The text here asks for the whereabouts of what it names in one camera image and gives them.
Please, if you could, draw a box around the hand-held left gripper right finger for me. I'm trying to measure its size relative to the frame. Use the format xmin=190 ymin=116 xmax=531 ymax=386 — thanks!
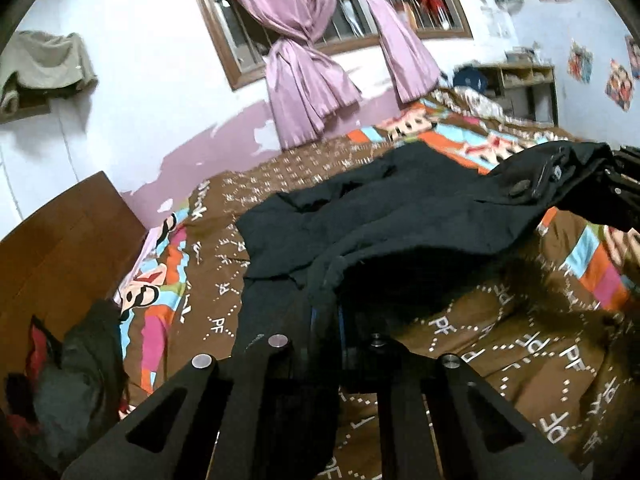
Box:
xmin=339 ymin=307 xmax=583 ymax=480

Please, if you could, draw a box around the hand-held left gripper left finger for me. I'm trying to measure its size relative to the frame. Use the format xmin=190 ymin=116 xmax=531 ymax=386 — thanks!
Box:
xmin=60 ymin=310 xmax=322 ymax=480

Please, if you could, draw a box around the beige hanging garment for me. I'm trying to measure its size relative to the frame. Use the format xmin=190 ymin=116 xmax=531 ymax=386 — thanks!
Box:
xmin=0 ymin=30 xmax=99 ymax=113

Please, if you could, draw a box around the dark blue cap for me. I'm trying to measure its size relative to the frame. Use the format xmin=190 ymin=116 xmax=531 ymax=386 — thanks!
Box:
xmin=452 ymin=65 xmax=488 ymax=90

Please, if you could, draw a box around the brown printed blanket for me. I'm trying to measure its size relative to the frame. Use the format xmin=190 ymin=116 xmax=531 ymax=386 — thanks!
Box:
xmin=112 ymin=87 xmax=640 ymax=480

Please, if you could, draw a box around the floral pillow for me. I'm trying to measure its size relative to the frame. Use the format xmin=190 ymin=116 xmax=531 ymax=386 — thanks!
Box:
xmin=452 ymin=86 xmax=503 ymax=118

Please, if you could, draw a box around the stack of papers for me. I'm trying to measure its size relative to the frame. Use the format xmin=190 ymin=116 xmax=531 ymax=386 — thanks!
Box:
xmin=505 ymin=47 xmax=544 ymax=64

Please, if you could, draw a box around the colourful wall poster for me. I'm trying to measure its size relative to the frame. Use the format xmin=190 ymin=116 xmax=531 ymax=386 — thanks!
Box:
xmin=567 ymin=40 xmax=596 ymax=84
xmin=625 ymin=35 xmax=640 ymax=79
xmin=605 ymin=59 xmax=635 ymax=112

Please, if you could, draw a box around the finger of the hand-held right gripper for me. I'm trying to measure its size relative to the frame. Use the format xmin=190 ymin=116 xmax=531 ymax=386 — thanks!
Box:
xmin=597 ymin=146 xmax=640 ymax=198

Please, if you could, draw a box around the black jacket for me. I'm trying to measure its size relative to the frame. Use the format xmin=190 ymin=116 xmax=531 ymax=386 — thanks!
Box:
xmin=232 ymin=140 xmax=621 ymax=366

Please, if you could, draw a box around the pink curtain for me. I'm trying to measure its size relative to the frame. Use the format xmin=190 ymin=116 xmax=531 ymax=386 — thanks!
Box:
xmin=207 ymin=0 xmax=362 ymax=150
xmin=345 ymin=0 xmax=442 ymax=105

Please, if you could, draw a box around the wooden shelf unit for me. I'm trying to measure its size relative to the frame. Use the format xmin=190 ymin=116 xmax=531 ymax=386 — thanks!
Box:
xmin=470 ymin=62 xmax=558 ymax=126

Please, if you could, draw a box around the dark green jacket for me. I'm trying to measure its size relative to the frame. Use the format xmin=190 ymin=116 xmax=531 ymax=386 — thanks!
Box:
xmin=5 ymin=300 xmax=131 ymax=467

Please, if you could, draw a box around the wooden framed window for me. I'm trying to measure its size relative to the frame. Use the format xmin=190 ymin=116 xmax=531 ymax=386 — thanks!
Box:
xmin=184 ymin=0 xmax=473 ymax=92

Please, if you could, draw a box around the small wooden wall shelf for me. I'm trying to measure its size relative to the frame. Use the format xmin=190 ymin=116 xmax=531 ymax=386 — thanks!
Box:
xmin=0 ymin=95 xmax=53 ymax=125

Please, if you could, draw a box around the wooden headboard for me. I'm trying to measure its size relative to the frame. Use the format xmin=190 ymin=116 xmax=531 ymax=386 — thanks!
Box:
xmin=0 ymin=170 xmax=150 ymax=376

